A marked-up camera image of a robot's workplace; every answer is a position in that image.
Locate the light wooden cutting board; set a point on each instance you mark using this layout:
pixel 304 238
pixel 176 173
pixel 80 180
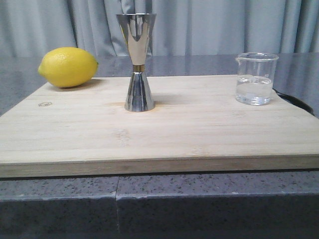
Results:
pixel 196 125

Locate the grey curtain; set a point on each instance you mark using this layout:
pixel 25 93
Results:
pixel 30 28

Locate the black object behind board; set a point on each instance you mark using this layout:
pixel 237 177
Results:
pixel 296 102

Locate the yellow lemon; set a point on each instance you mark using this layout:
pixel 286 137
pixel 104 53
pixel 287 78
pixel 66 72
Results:
pixel 67 67

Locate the steel double jigger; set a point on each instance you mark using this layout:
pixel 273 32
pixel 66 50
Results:
pixel 137 30

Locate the small glass beaker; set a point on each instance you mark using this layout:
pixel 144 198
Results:
pixel 256 73

